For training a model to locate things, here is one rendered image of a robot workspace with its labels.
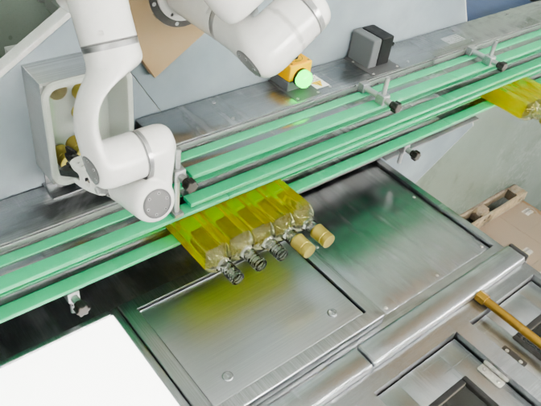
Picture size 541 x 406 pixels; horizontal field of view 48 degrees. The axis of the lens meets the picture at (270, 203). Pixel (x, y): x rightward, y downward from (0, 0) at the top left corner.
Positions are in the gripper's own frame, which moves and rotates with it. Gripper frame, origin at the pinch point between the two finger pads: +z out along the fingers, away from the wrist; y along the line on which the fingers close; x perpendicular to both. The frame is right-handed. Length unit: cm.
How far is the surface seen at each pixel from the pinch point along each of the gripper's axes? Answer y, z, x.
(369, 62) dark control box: 81, 1, -3
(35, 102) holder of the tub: -5.5, 2.0, 11.2
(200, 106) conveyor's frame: 31.4, 6.8, -1.9
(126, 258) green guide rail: 1.9, -4.6, -23.3
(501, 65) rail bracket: 119, -15, -11
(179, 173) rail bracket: 13.4, -11.6, -5.7
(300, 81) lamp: 55, -1, -1
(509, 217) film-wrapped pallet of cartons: 396, 128, -244
